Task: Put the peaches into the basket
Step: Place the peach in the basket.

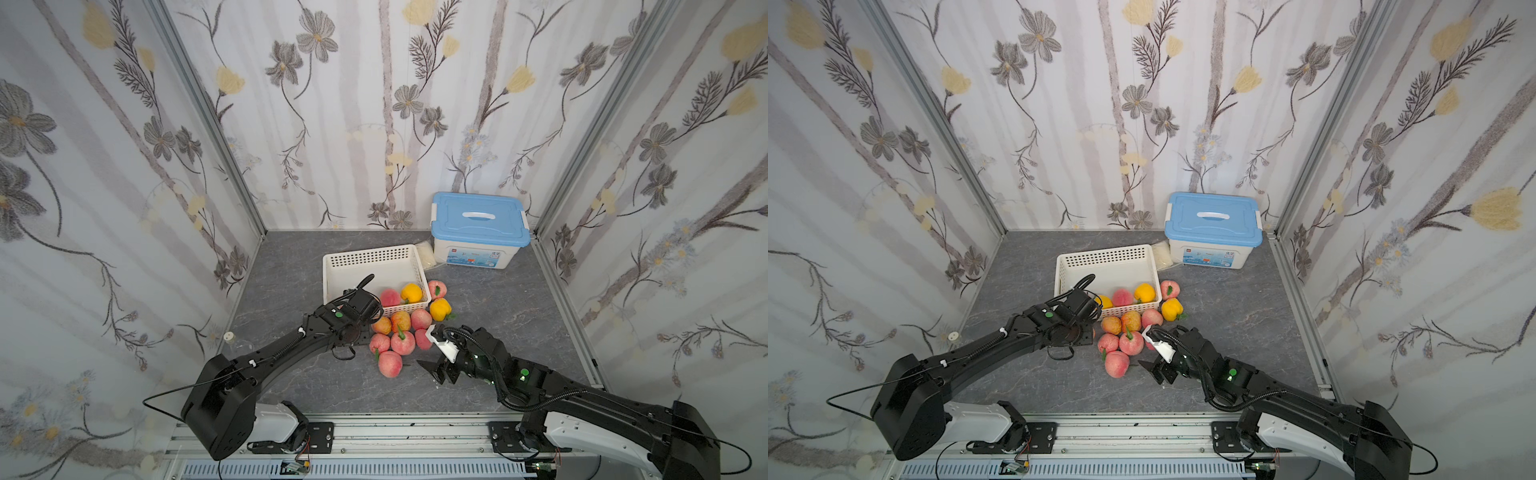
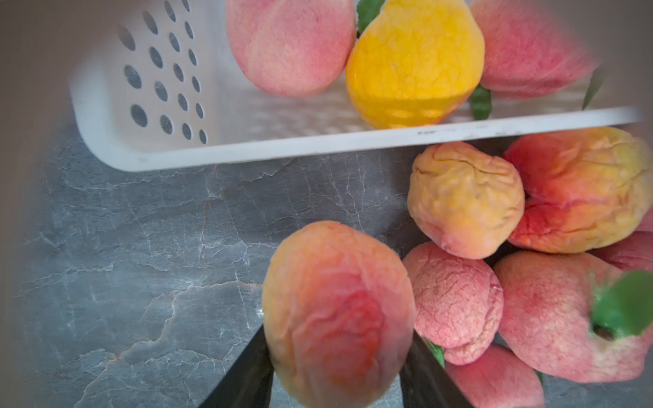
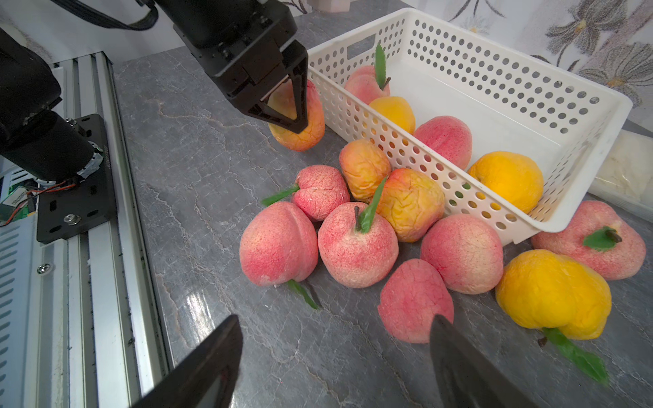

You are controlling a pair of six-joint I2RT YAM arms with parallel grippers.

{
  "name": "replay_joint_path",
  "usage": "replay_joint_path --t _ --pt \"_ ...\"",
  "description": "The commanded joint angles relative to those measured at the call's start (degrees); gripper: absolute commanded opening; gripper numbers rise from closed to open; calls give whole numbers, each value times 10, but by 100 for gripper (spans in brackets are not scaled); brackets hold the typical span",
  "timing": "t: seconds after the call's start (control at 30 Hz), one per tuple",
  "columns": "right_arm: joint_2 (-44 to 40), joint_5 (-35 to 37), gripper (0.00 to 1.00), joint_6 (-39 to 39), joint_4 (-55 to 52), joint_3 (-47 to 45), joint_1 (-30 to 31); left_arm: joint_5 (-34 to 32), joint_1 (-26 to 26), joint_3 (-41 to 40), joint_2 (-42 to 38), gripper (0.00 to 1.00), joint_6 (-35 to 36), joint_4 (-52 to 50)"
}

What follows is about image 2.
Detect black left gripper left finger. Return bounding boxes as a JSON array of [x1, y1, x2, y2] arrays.
[[199, 326, 274, 408]]

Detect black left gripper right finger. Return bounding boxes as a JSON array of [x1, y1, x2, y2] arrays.
[[400, 331, 473, 408]]

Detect orange pink wrinkled peach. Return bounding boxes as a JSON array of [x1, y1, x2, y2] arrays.
[[262, 221, 416, 407]]

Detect white perforated plastic basket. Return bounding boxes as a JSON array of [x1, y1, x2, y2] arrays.
[[70, 1, 640, 172]]

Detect pink peach with leaf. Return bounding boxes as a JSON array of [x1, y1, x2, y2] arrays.
[[493, 251, 652, 383]]

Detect orange wrinkled peach middle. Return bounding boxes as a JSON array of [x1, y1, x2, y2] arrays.
[[407, 142, 525, 259]]

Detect pink peach upper row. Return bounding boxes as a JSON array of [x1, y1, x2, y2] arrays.
[[590, 209, 652, 272]]

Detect orange wrinkled peach right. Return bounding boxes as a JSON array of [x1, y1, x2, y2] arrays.
[[503, 127, 652, 253]]

